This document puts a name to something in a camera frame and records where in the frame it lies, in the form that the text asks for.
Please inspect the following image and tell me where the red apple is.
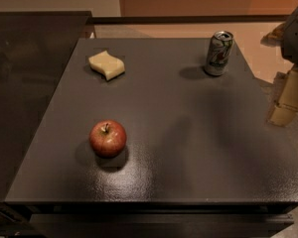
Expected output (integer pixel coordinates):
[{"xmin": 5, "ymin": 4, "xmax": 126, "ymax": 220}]
[{"xmin": 89, "ymin": 120, "xmax": 127, "ymax": 159}]

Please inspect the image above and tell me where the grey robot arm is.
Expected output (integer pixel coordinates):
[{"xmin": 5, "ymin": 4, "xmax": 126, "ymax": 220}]
[{"xmin": 268, "ymin": 7, "xmax": 298, "ymax": 126}]

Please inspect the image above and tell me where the dark side table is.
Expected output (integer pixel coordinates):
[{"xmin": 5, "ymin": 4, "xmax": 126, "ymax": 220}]
[{"xmin": 0, "ymin": 11, "xmax": 91, "ymax": 203}]

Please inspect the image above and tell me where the green white soda can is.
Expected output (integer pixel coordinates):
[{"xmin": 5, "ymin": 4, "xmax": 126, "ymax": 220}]
[{"xmin": 205, "ymin": 31, "xmax": 234, "ymax": 76}]

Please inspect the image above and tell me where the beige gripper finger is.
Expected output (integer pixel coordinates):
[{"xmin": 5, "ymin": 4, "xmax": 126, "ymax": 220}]
[{"xmin": 268, "ymin": 64, "xmax": 298, "ymax": 126}]

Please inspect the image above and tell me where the yellow wavy sponge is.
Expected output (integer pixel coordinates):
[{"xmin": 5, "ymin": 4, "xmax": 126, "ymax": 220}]
[{"xmin": 88, "ymin": 51, "xmax": 125, "ymax": 81}]

